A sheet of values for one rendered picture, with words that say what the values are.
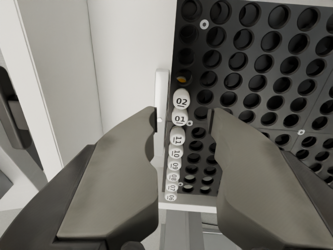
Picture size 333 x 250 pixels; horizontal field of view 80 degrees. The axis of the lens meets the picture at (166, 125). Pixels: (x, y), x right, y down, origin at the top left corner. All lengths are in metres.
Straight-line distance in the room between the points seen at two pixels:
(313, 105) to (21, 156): 0.50
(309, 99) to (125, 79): 0.17
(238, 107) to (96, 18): 0.15
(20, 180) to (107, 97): 0.34
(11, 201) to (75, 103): 0.45
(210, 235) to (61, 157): 1.91
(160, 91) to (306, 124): 0.13
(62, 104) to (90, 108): 0.06
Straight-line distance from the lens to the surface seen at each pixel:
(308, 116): 0.19
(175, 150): 0.17
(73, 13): 0.20
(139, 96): 0.23
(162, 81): 0.21
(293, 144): 0.20
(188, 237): 1.07
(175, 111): 0.15
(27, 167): 0.53
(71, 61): 0.18
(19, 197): 0.59
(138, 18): 0.21
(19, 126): 0.20
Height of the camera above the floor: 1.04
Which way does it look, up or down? 58 degrees down
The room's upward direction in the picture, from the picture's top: 175 degrees counter-clockwise
